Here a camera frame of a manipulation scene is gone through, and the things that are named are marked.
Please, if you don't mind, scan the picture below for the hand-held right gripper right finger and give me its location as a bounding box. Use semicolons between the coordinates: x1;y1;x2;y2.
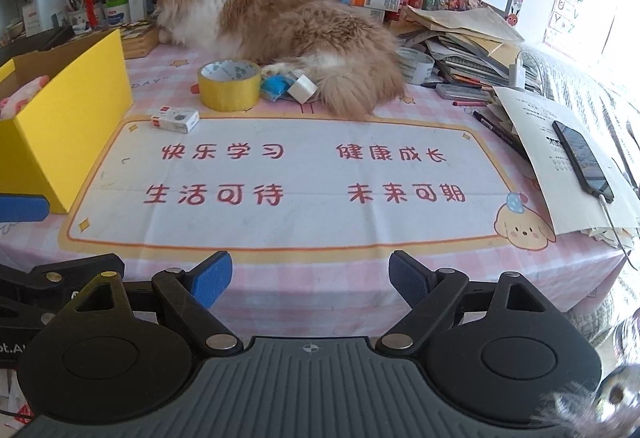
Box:
376;249;544;352

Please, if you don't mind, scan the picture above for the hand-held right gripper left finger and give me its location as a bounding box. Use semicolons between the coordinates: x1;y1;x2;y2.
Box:
75;250;240;352

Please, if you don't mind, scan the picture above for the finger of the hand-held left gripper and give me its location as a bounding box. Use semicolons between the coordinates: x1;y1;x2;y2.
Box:
0;253;126;327
0;195;51;223

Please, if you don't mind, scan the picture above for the yellow cardboard box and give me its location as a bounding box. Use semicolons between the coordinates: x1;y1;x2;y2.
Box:
0;29;135;215

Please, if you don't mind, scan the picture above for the pink plush pig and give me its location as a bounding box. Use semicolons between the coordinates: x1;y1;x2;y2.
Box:
0;75;51;121

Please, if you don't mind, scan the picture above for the small white red-label box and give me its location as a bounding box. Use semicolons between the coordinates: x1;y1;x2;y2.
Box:
151;106;200;134

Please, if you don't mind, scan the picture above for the yellow tape roll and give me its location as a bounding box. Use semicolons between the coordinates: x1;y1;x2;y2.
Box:
197;60;262;112

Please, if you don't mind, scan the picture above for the small white cube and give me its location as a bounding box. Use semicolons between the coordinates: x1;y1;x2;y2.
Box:
287;74;319;104

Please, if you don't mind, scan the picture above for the pink checked cloth desktop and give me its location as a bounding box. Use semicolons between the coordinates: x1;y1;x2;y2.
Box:
0;38;628;344

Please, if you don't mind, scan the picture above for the black pen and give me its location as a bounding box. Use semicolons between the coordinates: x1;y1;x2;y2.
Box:
472;110;532;160

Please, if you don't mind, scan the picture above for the white paper sheet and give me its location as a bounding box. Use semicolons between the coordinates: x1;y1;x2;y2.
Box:
492;85;640;237

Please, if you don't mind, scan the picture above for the tall white red-label box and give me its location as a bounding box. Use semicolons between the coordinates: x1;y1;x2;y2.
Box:
22;3;42;35

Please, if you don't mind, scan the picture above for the grey pencil case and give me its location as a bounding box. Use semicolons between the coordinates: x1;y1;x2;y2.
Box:
436;83;495;103

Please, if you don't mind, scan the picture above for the white pen holder with pens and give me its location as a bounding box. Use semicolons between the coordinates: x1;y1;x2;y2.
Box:
64;0;92;27

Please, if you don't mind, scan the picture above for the wooden chess board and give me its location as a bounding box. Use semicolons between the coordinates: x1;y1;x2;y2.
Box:
120;20;162;60

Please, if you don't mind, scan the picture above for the white tape roll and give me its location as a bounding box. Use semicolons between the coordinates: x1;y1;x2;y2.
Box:
397;47;436;85

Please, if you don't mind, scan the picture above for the black smartphone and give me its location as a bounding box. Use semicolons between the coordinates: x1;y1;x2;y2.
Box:
552;120;616;204

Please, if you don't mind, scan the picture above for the white jar with green lid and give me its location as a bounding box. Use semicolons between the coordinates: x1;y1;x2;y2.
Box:
103;0;132;27

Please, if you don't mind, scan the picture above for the grey furry charm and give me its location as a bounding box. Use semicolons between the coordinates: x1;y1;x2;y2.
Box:
532;308;640;438

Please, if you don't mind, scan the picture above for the pile of papers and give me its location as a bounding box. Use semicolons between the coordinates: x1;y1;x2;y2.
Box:
395;3;526;90

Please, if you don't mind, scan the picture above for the orange and white cat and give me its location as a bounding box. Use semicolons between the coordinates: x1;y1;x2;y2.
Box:
152;0;408;123

